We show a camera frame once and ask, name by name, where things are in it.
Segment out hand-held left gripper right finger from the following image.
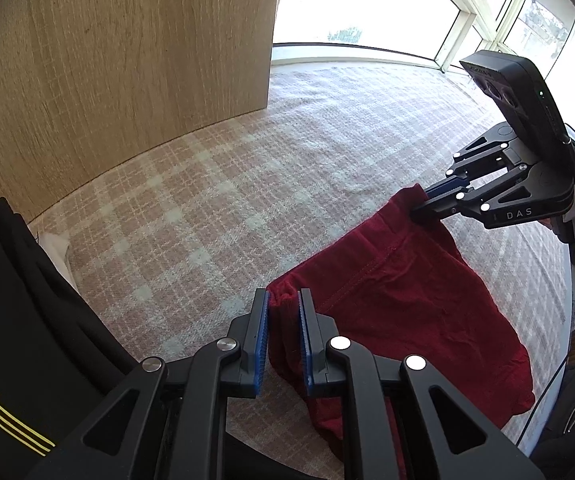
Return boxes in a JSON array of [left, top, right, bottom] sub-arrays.
[[297, 287, 545, 480]]

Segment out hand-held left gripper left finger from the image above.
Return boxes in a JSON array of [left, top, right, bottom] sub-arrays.
[[26, 287, 271, 480]]

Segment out dark red shorts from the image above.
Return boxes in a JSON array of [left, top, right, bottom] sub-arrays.
[[266, 185, 535, 480]]

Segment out pink checked blanket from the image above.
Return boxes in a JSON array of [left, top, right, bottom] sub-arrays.
[[28, 62, 569, 453]]

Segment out beige folded cloth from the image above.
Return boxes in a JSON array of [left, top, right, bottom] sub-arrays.
[[32, 230, 79, 291]]

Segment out white window frame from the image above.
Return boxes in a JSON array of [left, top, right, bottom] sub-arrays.
[[270, 0, 575, 126]]

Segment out black folded garment yellow stripes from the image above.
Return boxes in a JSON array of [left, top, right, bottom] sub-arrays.
[[0, 196, 268, 480]]

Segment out large light wooden board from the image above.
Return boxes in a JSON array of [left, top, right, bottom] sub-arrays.
[[0, 0, 284, 226]]

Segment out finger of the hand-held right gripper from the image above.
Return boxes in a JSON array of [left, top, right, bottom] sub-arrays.
[[423, 132, 524, 200], [409, 162, 539, 225]]

